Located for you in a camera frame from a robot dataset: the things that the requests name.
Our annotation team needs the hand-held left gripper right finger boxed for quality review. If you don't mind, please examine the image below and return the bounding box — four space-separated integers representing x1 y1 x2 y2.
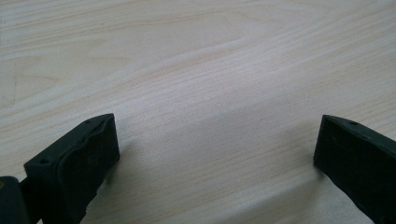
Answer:
313 114 396 224

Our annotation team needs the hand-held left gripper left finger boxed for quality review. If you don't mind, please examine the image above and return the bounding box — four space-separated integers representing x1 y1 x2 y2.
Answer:
23 113 121 224

